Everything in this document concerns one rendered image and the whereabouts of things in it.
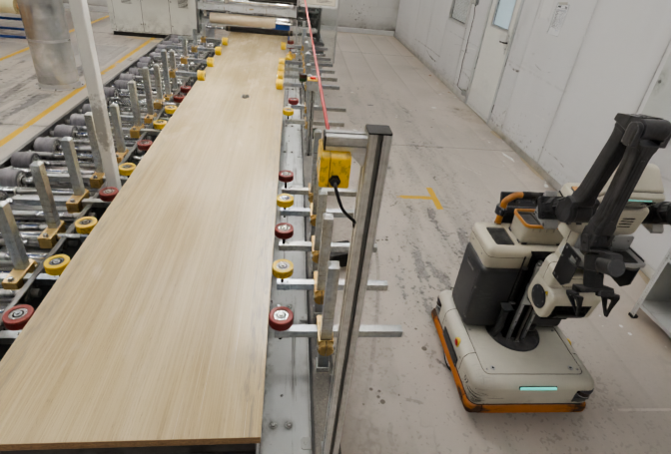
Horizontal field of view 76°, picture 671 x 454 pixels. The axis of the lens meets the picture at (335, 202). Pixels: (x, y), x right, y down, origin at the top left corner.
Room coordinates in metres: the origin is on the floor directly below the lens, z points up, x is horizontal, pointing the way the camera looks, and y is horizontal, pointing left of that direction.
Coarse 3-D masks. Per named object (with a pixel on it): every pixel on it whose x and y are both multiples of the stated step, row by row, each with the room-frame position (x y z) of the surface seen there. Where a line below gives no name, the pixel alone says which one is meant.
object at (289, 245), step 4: (280, 244) 1.48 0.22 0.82; (284, 244) 1.49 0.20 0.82; (288, 244) 1.49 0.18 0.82; (292, 244) 1.49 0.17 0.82; (296, 244) 1.50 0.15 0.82; (300, 244) 1.50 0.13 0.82; (304, 244) 1.50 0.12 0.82; (308, 244) 1.51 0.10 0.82; (332, 244) 1.52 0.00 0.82; (336, 244) 1.53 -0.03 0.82; (340, 244) 1.53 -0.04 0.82; (344, 244) 1.53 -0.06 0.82; (348, 244) 1.54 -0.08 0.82; (376, 244) 1.56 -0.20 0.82; (280, 248) 1.48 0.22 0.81; (284, 248) 1.48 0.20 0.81; (288, 248) 1.48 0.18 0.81; (292, 248) 1.49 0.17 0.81; (296, 248) 1.49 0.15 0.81; (300, 248) 1.49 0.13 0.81; (304, 248) 1.50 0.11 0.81; (308, 248) 1.50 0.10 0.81; (332, 248) 1.51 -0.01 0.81; (336, 248) 1.52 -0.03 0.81; (340, 248) 1.52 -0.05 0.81; (344, 248) 1.52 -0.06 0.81; (348, 248) 1.52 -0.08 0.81; (376, 248) 1.54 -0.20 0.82
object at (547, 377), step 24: (432, 312) 1.93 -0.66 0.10; (456, 312) 1.76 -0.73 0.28; (456, 336) 1.61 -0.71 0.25; (480, 336) 1.60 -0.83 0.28; (528, 336) 1.65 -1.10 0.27; (552, 336) 1.66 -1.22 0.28; (456, 360) 1.52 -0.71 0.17; (480, 360) 1.45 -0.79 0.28; (504, 360) 1.46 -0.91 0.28; (528, 360) 1.48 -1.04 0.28; (552, 360) 1.49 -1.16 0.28; (576, 360) 1.51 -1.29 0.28; (456, 384) 1.44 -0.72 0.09; (480, 384) 1.32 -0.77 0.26; (504, 384) 1.34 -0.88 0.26; (528, 384) 1.35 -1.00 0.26; (552, 384) 1.36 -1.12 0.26; (576, 384) 1.38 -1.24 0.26; (480, 408) 1.31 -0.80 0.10; (504, 408) 1.33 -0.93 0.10; (528, 408) 1.34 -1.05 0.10; (552, 408) 1.36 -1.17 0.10; (576, 408) 1.37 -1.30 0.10
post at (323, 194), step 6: (324, 192) 1.47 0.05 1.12; (318, 198) 1.48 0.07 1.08; (324, 198) 1.46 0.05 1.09; (318, 204) 1.46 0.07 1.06; (324, 204) 1.46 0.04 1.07; (318, 210) 1.46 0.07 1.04; (324, 210) 1.46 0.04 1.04; (318, 216) 1.46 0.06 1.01; (318, 222) 1.46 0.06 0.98; (318, 228) 1.46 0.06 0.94; (318, 234) 1.46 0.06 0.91; (318, 240) 1.46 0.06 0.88; (318, 246) 1.46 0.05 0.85; (318, 264) 1.46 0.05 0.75
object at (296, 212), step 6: (282, 210) 1.73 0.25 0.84; (288, 210) 1.74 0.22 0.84; (294, 210) 1.75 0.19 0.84; (300, 210) 1.75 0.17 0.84; (306, 210) 1.76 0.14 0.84; (330, 210) 1.78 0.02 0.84; (336, 210) 1.79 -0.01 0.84; (348, 210) 1.80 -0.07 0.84; (294, 216) 1.74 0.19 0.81; (300, 216) 1.74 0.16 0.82; (306, 216) 1.75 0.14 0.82; (336, 216) 1.77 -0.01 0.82; (342, 216) 1.77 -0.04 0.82
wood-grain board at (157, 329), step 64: (256, 64) 4.19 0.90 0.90; (192, 128) 2.47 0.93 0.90; (256, 128) 2.58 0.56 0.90; (128, 192) 1.66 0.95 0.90; (192, 192) 1.72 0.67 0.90; (256, 192) 1.78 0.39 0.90; (128, 256) 1.21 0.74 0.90; (192, 256) 1.25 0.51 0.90; (256, 256) 1.29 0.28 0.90; (64, 320) 0.89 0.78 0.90; (128, 320) 0.92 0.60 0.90; (192, 320) 0.94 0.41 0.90; (256, 320) 0.97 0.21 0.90; (0, 384) 0.66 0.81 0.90; (64, 384) 0.68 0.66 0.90; (128, 384) 0.70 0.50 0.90; (192, 384) 0.72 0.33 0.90; (256, 384) 0.74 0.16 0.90; (0, 448) 0.52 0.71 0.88; (64, 448) 0.54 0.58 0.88
